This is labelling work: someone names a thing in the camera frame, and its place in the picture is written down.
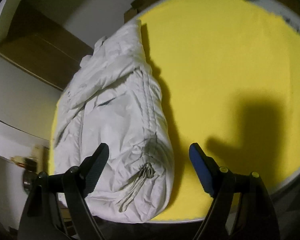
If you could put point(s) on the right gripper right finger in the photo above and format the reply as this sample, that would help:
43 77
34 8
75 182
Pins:
241 206

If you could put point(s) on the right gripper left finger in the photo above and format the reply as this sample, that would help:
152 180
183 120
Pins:
42 218

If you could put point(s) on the white puffer jacket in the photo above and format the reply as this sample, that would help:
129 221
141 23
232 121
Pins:
114 99

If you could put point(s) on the brown sauce bottle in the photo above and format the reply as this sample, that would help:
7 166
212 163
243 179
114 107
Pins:
33 164

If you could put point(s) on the yellow table cloth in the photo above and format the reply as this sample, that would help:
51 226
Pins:
229 74

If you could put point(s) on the wooden wardrobe door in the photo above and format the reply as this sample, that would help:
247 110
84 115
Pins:
42 48

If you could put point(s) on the brown cardboard boxes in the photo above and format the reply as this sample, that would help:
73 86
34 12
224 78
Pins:
136 7

